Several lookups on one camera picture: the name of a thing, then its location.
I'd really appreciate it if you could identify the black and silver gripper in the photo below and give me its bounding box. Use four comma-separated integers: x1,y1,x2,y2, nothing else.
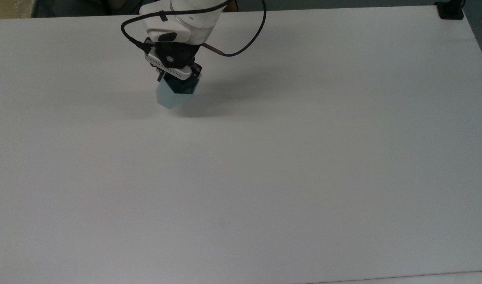
144,37,204,82

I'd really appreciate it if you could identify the light blue block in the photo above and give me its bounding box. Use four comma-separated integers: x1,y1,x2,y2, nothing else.
156,73,202,110

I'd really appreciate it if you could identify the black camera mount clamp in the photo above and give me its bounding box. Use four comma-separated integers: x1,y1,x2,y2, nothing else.
435,0,465,20

